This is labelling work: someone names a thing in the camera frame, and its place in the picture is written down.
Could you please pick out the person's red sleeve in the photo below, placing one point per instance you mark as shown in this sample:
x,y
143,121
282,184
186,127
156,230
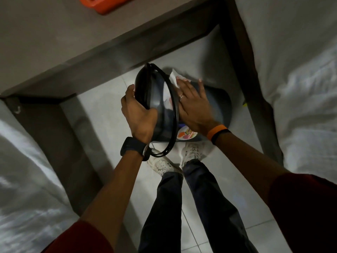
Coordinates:
x,y
79,239
308,213

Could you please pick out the orange plastic tray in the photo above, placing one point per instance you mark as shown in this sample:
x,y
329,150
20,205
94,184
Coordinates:
x,y
105,3

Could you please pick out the white bed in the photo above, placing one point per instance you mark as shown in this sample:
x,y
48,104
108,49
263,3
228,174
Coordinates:
x,y
297,76
26,194

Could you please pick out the person's right hand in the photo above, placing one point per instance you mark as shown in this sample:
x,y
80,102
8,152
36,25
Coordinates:
x,y
196,113

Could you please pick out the white wet wipe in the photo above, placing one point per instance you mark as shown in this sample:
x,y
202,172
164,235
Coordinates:
x,y
173,76

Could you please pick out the black trash bin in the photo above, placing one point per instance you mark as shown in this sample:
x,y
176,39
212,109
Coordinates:
x,y
163,121

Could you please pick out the person's right red sleeve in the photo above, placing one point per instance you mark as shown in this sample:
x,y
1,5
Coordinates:
x,y
308,213

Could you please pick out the black wristwatch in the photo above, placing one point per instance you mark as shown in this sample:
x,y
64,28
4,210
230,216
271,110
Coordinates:
x,y
134,146

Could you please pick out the person's left forearm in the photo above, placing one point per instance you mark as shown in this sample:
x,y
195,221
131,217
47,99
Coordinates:
x,y
115,197

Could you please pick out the black wristband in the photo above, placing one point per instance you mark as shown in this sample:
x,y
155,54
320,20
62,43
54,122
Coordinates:
x,y
219,135

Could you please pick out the dark trousers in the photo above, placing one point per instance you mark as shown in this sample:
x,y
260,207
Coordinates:
x,y
218,216

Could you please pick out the person's left red sleeve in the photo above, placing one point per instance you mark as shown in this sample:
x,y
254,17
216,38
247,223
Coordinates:
x,y
79,239

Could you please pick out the person's left hand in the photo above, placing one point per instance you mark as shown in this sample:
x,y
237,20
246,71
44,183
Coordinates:
x,y
139,121

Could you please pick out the person's right forearm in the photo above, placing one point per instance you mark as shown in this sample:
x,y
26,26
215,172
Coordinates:
x,y
250,165

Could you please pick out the grey bedside table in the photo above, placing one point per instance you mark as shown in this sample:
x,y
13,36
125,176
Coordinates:
x,y
65,44

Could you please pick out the orange wristband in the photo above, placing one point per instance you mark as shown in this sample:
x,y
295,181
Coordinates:
x,y
214,130

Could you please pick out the person's left white shoe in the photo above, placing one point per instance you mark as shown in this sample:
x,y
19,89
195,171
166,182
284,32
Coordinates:
x,y
160,164

